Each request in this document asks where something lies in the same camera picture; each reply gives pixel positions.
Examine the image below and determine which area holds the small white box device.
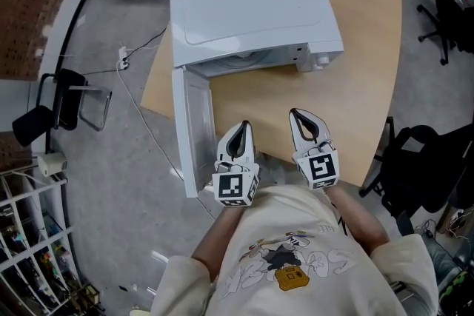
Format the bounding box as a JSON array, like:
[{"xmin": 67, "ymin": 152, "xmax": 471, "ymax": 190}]
[{"xmin": 37, "ymin": 152, "xmax": 68, "ymax": 178}]

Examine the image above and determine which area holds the person's left forearm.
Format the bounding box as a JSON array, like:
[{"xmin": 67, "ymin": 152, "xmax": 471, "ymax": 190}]
[{"xmin": 191, "ymin": 204, "xmax": 248, "ymax": 284}]

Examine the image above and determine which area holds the person's right forearm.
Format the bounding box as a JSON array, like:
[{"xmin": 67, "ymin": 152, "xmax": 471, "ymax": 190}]
[{"xmin": 324, "ymin": 184, "xmax": 390, "ymax": 257}]

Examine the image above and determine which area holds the black metal frame chair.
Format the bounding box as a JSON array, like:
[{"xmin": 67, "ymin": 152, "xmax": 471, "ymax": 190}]
[{"xmin": 11, "ymin": 67, "xmax": 113, "ymax": 157}]

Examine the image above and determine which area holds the white power strip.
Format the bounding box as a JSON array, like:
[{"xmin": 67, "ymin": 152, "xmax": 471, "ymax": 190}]
[{"xmin": 117, "ymin": 45, "xmax": 131, "ymax": 72}]

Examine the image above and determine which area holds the round glass turntable plate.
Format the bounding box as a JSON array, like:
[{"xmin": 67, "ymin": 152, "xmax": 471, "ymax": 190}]
[{"xmin": 217, "ymin": 50, "xmax": 273, "ymax": 70}]

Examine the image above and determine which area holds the white microwave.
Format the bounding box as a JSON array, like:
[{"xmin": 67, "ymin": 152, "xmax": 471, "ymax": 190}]
[{"xmin": 169, "ymin": 0, "xmax": 346, "ymax": 199}]

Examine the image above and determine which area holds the black power cable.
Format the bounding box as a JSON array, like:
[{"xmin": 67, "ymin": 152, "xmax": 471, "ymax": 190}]
[{"xmin": 124, "ymin": 24, "xmax": 170, "ymax": 61}]

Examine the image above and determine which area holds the black office chair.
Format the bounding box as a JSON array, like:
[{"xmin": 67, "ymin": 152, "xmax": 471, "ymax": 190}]
[
  {"xmin": 358, "ymin": 115, "xmax": 474, "ymax": 235},
  {"xmin": 416, "ymin": 0, "xmax": 472, "ymax": 67}
]

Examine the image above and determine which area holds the white shelf rack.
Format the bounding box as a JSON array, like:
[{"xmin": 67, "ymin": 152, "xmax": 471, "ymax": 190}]
[{"xmin": 0, "ymin": 169, "xmax": 101, "ymax": 316}]

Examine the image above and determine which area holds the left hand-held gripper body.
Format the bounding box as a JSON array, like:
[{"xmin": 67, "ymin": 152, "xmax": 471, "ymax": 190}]
[{"xmin": 211, "ymin": 154, "xmax": 261, "ymax": 209}]

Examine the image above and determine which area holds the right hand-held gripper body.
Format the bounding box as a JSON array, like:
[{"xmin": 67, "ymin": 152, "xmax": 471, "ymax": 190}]
[{"xmin": 292, "ymin": 139, "xmax": 340, "ymax": 192}]

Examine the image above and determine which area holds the cream printed t-shirt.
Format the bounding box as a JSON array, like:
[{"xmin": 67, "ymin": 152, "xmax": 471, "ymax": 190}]
[{"xmin": 149, "ymin": 184, "xmax": 440, "ymax": 316}]

